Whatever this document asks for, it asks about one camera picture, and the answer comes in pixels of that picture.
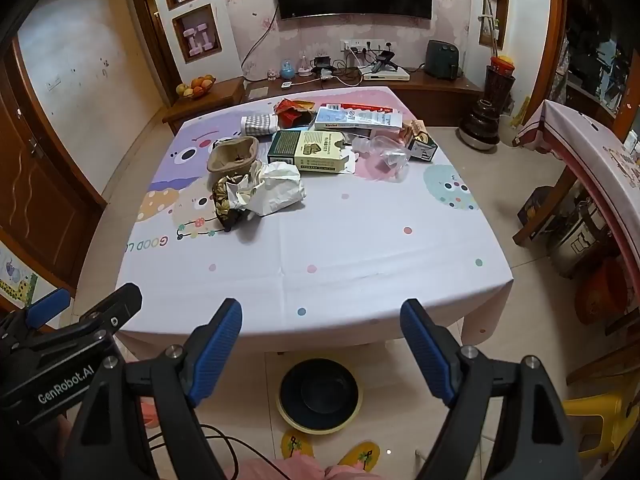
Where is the black cable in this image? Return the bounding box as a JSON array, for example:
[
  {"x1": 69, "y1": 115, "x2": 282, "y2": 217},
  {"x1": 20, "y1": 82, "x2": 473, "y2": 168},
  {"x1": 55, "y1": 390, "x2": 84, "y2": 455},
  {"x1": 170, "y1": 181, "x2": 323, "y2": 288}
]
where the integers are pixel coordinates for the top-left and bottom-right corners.
[{"x1": 147, "y1": 424, "x2": 262, "y2": 480}]

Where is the red wrapper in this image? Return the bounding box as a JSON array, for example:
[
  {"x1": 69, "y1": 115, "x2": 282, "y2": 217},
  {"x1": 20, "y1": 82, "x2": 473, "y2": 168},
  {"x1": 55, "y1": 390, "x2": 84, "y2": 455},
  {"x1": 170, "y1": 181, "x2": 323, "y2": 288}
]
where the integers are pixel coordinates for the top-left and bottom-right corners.
[{"x1": 273, "y1": 99, "x2": 318, "y2": 128}]

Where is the wall power outlet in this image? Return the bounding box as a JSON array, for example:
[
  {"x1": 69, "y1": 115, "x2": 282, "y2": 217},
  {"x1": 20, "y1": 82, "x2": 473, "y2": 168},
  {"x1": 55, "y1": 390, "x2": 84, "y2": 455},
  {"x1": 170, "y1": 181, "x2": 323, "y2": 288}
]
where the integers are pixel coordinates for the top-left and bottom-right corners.
[{"x1": 340, "y1": 38, "x2": 393, "y2": 52}]

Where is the dark bin with yellow rim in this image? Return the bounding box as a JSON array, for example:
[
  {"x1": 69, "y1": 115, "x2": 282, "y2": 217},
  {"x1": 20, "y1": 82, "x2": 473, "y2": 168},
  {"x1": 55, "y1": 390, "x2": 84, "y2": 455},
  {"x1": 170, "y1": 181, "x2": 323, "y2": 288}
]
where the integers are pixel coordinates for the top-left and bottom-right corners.
[{"x1": 277, "y1": 357, "x2": 363, "y2": 435}]

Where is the yellow plastic stool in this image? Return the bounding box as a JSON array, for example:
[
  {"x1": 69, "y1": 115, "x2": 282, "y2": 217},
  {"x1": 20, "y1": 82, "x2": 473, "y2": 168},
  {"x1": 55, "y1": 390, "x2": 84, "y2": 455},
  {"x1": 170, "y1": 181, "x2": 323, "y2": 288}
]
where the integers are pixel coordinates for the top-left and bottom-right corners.
[{"x1": 562, "y1": 390, "x2": 640, "y2": 466}]

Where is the printed tablecloth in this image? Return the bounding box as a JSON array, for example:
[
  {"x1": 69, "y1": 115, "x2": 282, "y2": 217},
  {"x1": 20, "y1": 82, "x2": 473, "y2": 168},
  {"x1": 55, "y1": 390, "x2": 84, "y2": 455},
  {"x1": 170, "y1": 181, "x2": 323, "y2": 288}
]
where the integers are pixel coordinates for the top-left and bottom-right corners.
[{"x1": 116, "y1": 86, "x2": 515, "y2": 356}]

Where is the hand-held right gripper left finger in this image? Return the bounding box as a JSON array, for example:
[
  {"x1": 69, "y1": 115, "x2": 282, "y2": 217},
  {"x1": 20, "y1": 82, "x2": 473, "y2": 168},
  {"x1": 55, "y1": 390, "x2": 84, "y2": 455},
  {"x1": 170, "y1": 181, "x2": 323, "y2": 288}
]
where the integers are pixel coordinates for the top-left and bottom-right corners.
[{"x1": 62, "y1": 298, "x2": 243, "y2": 480}]

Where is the small green black carton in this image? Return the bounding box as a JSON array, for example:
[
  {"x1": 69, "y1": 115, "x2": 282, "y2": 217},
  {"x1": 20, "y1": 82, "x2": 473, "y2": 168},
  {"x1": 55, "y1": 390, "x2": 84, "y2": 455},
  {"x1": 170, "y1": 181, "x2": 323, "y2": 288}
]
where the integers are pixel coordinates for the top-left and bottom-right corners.
[{"x1": 407, "y1": 132, "x2": 439, "y2": 162}]

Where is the pale green box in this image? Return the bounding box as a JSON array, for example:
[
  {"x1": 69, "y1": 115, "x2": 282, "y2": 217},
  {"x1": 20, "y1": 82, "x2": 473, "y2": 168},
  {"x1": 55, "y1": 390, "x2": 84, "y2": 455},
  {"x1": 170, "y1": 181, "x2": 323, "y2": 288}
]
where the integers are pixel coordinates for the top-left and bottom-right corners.
[{"x1": 292, "y1": 130, "x2": 358, "y2": 175}]

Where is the clear plastic bottle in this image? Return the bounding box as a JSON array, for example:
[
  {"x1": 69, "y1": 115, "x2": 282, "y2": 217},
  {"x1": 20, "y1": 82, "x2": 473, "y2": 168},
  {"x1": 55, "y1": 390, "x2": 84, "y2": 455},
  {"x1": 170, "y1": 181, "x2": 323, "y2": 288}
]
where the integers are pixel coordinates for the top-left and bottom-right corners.
[{"x1": 352, "y1": 132, "x2": 413, "y2": 181}]

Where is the dark green box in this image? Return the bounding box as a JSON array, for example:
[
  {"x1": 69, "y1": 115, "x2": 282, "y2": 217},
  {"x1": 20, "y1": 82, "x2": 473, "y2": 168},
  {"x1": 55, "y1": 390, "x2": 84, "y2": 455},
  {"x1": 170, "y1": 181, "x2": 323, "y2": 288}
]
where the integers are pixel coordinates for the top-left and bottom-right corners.
[{"x1": 266, "y1": 130, "x2": 306, "y2": 165}]

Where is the person's right leg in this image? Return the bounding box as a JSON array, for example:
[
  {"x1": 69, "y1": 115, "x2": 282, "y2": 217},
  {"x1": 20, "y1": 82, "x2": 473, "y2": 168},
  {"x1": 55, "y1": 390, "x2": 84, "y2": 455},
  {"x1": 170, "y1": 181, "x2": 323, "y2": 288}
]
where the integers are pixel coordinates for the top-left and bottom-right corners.
[{"x1": 325, "y1": 462, "x2": 366, "y2": 480}]

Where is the checkered can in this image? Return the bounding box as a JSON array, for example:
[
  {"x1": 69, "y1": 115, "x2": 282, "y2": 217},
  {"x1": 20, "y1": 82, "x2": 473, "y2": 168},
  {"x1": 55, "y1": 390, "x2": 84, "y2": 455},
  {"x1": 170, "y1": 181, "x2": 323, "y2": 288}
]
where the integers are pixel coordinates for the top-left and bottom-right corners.
[{"x1": 241, "y1": 114, "x2": 282, "y2": 137}]

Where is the dark air fryer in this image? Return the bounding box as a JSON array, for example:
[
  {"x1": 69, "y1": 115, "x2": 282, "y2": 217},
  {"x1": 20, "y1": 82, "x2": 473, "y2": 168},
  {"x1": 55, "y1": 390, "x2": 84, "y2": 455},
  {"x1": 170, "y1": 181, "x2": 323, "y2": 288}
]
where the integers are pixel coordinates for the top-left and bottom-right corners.
[{"x1": 426, "y1": 40, "x2": 460, "y2": 80}]

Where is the dark patterned wrapper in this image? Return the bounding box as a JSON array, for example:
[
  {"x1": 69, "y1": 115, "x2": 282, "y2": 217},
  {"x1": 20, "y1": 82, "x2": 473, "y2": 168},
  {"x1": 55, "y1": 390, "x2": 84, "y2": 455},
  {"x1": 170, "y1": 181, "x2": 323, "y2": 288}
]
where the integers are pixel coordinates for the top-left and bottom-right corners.
[{"x1": 212, "y1": 175, "x2": 251, "y2": 233}]

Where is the wall poster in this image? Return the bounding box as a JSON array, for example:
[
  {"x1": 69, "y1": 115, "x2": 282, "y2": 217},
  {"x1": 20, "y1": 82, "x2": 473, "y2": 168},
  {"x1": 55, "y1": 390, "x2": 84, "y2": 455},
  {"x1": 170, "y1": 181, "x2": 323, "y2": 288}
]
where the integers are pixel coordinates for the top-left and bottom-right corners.
[{"x1": 0, "y1": 245, "x2": 56, "y2": 311}]

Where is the white paper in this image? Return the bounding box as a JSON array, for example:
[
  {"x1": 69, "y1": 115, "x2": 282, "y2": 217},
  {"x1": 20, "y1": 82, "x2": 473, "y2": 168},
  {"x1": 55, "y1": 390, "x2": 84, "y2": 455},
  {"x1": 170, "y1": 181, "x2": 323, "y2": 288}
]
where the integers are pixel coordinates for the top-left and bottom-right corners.
[{"x1": 235, "y1": 160, "x2": 306, "y2": 217}]

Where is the yellow slipper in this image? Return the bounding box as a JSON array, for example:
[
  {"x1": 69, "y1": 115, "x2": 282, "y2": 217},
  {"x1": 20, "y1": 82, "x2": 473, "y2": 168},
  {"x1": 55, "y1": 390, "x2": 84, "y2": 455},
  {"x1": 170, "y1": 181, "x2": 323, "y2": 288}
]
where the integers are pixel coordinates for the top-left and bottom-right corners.
[
  {"x1": 337, "y1": 441, "x2": 381, "y2": 471},
  {"x1": 281, "y1": 429, "x2": 315, "y2": 460}
]

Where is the orange bucket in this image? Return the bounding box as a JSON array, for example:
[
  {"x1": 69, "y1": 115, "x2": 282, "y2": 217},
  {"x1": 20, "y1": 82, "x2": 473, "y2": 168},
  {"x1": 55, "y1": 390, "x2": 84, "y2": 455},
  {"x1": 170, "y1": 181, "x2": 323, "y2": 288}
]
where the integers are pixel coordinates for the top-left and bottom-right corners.
[{"x1": 575, "y1": 257, "x2": 628, "y2": 326}]

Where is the pink bordered tablecloth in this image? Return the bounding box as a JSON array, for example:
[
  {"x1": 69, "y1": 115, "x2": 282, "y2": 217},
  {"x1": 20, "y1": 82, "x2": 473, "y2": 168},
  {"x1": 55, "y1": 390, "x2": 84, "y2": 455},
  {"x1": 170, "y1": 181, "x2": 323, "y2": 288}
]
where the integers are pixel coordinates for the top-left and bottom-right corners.
[{"x1": 512, "y1": 100, "x2": 640, "y2": 281}]

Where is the person's leg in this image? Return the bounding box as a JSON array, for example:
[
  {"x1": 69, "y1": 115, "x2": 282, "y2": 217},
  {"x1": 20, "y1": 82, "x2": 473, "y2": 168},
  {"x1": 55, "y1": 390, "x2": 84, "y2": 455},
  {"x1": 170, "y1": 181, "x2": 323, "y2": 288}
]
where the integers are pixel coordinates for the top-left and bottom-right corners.
[
  {"x1": 222, "y1": 452, "x2": 326, "y2": 480},
  {"x1": 325, "y1": 462, "x2": 366, "y2": 480}
]

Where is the person's left leg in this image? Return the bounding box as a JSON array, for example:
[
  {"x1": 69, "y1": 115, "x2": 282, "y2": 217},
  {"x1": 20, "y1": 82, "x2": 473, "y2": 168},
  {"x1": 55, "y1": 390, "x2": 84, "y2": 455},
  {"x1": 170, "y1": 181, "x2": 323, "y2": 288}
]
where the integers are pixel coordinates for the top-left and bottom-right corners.
[{"x1": 222, "y1": 452, "x2": 326, "y2": 480}]

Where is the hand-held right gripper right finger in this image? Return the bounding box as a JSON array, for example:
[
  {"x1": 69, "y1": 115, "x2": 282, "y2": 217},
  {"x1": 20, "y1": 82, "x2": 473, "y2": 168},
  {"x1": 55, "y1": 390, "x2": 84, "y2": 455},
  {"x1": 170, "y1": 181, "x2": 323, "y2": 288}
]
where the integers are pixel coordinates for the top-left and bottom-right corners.
[{"x1": 400, "y1": 298, "x2": 583, "y2": 480}]

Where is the pink plastic stool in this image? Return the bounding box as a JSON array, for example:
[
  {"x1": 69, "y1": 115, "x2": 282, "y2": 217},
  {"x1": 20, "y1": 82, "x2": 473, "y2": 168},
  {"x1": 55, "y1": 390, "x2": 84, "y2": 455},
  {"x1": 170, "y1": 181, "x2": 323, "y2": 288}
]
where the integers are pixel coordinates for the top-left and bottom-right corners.
[{"x1": 139, "y1": 400, "x2": 162, "y2": 430}]

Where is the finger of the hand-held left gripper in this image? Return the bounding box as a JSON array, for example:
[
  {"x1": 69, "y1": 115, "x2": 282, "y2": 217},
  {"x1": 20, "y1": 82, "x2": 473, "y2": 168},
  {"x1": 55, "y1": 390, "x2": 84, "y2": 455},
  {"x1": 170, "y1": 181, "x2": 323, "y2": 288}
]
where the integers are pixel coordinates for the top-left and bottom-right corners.
[
  {"x1": 70, "y1": 282, "x2": 143, "y2": 346},
  {"x1": 25, "y1": 287, "x2": 72, "y2": 332}
]

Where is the wooden glass cabinet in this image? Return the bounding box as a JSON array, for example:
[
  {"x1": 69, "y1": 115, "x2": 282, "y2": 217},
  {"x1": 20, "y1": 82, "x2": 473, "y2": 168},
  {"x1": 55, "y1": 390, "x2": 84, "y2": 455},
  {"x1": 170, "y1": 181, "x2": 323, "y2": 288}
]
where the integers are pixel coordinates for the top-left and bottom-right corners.
[{"x1": 530, "y1": 0, "x2": 640, "y2": 141}]

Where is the wooden door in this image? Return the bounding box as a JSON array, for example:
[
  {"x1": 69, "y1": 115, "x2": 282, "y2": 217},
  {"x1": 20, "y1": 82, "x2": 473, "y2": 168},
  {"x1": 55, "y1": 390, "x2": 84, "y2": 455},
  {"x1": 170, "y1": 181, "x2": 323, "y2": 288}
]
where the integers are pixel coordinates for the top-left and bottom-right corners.
[{"x1": 0, "y1": 40, "x2": 108, "y2": 301}]

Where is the fruit bowl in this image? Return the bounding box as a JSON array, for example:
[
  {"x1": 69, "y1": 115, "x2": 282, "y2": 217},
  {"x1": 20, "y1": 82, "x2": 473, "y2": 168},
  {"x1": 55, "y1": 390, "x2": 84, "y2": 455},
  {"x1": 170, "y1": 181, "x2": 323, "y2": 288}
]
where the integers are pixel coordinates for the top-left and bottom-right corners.
[{"x1": 176, "y1": 75, "x2": 216, "y2": 101}]

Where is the stainless steel pot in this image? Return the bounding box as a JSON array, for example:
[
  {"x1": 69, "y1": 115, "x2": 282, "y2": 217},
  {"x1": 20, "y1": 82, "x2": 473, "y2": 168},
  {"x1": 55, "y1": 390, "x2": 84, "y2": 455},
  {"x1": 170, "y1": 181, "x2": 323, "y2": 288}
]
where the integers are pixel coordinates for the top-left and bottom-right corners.
[{"x1": 547, "y1": 200, "x2": 611, "y2": 276}]

